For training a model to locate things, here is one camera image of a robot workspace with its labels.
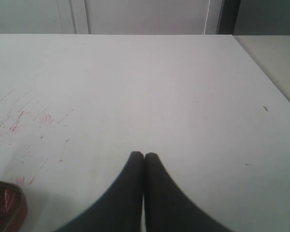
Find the red ink tin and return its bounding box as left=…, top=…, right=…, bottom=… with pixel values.
left=0, top=181, right=28, bottom=232

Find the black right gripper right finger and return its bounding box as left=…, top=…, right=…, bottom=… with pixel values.
left=144, top=153, right=230, bottom=232

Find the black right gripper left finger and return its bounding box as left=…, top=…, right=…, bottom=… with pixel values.
left=57, top=151, right=144, bottom=232

